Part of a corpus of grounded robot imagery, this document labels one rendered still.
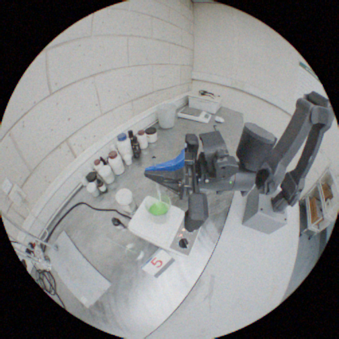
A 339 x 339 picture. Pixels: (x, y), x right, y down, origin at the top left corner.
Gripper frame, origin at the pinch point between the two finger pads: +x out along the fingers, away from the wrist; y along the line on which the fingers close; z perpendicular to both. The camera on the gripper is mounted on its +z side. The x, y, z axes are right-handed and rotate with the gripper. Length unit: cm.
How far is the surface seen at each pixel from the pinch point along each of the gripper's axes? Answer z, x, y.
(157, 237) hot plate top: -17.1, 1.6, 7.8
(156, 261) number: -23.4, 1.9, 15.0
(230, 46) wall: 54, -57, -130
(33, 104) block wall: 20, 49, -11
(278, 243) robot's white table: -26, -48, 15
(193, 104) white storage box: -22, -17, -107
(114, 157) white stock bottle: -15.9, 23.4, -21.1
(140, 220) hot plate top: -17.1, 6.9, 3.6
